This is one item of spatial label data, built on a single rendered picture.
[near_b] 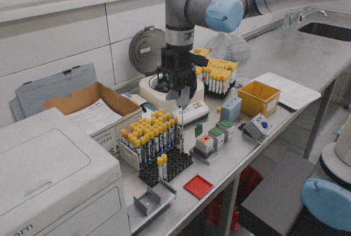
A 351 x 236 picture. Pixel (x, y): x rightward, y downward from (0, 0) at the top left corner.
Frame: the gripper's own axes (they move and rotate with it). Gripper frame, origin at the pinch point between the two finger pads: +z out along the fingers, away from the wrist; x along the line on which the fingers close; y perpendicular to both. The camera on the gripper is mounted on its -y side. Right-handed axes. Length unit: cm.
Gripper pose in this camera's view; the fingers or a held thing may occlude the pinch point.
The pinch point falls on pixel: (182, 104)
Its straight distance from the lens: 82.4
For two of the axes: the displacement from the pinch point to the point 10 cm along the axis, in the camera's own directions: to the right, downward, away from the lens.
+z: -0.1, 8.5, 5.3
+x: 7.2, 3.7, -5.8
